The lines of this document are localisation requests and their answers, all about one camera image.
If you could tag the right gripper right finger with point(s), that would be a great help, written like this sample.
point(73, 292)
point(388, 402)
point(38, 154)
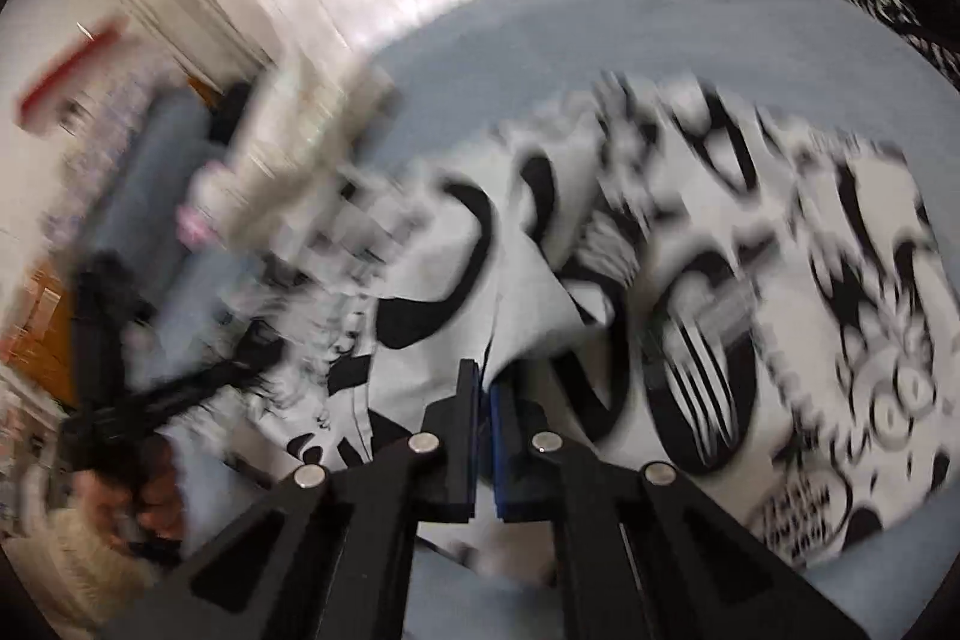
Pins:
point(523, 491)

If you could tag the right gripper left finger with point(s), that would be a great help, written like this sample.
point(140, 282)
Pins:
point(447, 493)

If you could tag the black white graffiti jacket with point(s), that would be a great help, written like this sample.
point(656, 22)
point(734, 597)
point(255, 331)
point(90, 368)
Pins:
point(694, 278)

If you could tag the left hand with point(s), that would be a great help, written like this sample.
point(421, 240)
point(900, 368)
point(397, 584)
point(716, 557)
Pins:
point(157, 504)

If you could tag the pink white cat plush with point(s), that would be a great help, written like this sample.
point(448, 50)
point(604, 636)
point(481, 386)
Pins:
point(194, 227)

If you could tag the black fluffy garment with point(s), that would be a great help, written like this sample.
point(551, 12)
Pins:
point(227, 112)

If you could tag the cream shiny puffer jacket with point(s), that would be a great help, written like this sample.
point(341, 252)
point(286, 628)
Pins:
point(301, 121)

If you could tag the red wall shelf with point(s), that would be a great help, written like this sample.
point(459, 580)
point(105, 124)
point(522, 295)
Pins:
point(47, 96)

